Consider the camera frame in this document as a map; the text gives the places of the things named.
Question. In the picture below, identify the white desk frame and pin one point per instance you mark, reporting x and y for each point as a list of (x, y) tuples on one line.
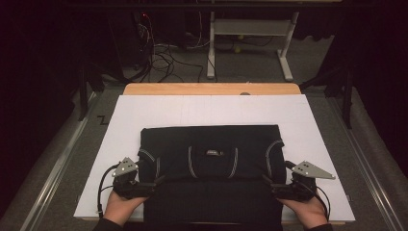
[(250, 27)]

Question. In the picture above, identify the person's left hand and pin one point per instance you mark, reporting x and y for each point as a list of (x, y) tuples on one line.
[(122, 208)]

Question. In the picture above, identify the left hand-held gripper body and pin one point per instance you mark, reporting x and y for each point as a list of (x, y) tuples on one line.
[(125, 167)]

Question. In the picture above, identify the person's right hand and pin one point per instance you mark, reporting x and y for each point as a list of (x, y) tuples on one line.
[(308, 213)]

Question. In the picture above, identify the yellow tennis ball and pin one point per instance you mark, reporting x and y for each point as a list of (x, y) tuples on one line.
[(237, 49)]

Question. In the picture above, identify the white board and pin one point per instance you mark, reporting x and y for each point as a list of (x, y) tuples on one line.
[(134, 115)]

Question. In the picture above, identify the black knit vest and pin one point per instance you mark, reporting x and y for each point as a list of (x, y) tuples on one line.
[(211, 144)]

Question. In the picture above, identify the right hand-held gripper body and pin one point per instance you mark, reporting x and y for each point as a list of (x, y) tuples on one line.
[(309, 170)]

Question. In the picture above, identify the metal floor rail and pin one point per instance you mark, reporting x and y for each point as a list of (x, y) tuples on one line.
[(369, 163), (57, 163)]

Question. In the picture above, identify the black metal stand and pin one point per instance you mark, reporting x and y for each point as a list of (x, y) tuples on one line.
[(347, 96), (84, 93)]

